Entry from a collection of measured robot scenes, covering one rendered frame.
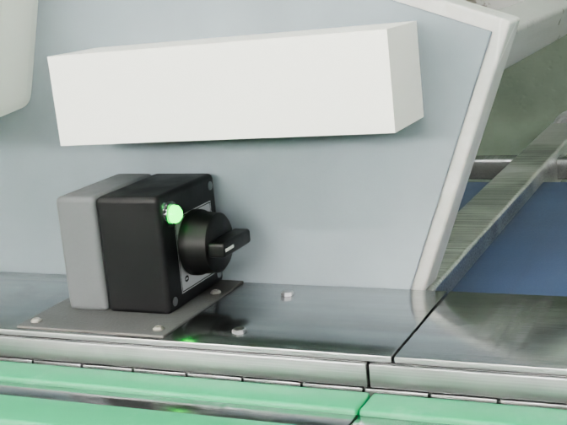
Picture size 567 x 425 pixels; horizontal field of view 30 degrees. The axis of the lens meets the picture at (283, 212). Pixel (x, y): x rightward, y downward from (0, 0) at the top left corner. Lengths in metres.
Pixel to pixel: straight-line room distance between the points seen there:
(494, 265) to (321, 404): 0.28
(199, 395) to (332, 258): 0.16
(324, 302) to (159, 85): 0.18
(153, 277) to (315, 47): 0.18
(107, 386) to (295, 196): 0.19
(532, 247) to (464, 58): 0.24
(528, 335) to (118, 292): 0.27
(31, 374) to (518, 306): 0.31
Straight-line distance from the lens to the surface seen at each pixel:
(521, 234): 0.92
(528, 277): 0.80
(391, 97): 0.63
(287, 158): 0.73
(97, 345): 0.68
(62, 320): 0.72
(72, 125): 0.73
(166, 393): 0.63
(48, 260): 0.85
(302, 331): 0.65
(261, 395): 0.61
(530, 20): 1.02
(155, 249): 0.69
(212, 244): 0.69
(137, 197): 0.69
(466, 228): 0.87
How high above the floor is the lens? 1.40
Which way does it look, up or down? 62 degrees down
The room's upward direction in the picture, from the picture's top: 121 degrees counter-clockwise
